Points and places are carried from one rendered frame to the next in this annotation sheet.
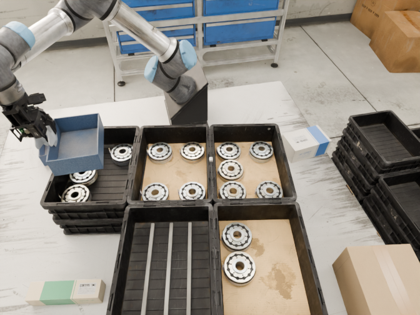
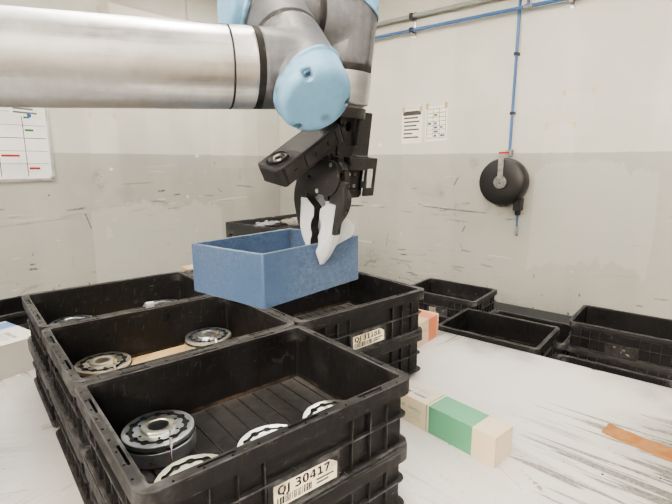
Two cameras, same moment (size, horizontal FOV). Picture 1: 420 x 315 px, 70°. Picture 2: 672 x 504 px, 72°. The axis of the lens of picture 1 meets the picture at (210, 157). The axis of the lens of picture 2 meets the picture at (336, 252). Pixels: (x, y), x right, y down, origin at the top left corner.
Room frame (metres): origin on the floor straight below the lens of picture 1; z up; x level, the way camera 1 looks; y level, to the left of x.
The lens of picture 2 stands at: (1.03, 1.02, 1.24)
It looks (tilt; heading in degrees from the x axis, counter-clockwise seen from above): 11 degrees down; 232
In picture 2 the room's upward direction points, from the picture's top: straight up
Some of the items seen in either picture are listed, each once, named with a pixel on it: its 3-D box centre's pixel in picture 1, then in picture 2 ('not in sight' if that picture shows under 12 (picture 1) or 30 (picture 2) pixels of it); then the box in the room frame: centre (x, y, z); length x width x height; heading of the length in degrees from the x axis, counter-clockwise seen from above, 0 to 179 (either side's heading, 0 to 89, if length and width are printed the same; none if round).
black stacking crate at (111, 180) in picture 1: (99, 170); (248, 419); (0.75, 0.45, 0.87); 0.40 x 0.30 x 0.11; 2
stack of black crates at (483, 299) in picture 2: not in sight; (448, 329); (-0.88, -0.45, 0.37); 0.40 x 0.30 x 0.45; 103
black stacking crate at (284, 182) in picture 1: (247, 168); (127, 317); (0.77, -0.15, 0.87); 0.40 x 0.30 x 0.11; 2
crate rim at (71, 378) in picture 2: (172, 161); (171, 331); (0.76, 0.15, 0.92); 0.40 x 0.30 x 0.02; 2
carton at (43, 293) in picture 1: (67, 292); (449, 419); (0.32, 0.49, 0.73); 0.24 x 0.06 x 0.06; 93
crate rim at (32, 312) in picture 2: (249, 160); (126, 298); (0.77, -0.15, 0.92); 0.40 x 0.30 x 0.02; 2
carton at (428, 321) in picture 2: not in sight; (409, 327); (0.00, 0.08, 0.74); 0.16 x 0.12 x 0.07; 13
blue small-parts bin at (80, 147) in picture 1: (77, 142); (279, 261); (0.68, 0.44, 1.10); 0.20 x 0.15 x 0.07; 13
